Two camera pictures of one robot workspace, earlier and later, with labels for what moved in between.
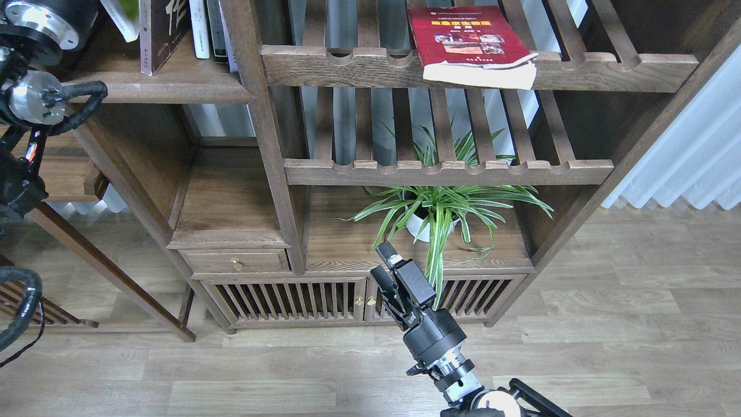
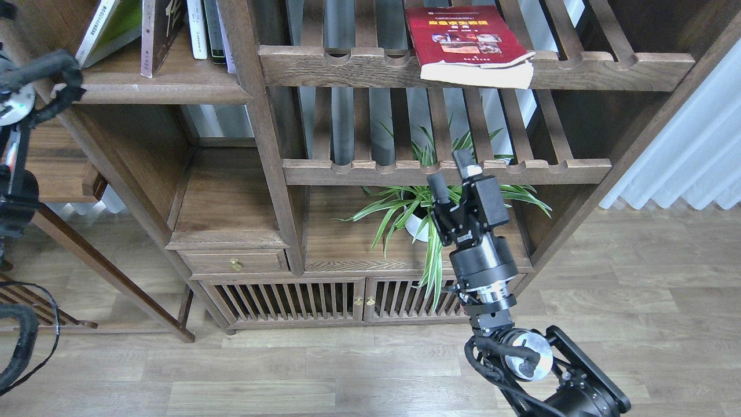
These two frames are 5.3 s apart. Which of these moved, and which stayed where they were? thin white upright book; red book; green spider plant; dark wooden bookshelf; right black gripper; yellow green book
Moved: right black gripper; yellow green book
Stayed: green spider plant; thin white upright book; dark wooden bookshelf; red book
